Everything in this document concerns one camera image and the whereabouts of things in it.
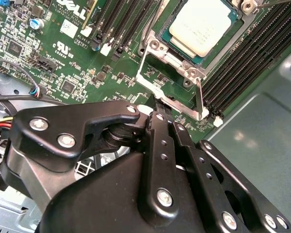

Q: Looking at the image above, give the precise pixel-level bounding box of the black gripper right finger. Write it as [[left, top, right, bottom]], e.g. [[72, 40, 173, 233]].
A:
[[164, 96, 291, 233]]

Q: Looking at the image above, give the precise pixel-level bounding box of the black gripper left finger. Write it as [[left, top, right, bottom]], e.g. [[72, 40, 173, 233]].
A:
[[10, 94, 181, 219]]

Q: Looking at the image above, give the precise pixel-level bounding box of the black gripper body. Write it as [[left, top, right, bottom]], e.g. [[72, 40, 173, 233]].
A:
[[1, 122, 218, 233]]

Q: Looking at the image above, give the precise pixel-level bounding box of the metal socket cover frame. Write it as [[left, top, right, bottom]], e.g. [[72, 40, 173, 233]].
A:
[[135, 40, 210, 120]]

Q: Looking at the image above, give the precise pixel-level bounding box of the silver topped CPU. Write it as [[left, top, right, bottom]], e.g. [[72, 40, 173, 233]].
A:
[[160, 0, 244, 67]]

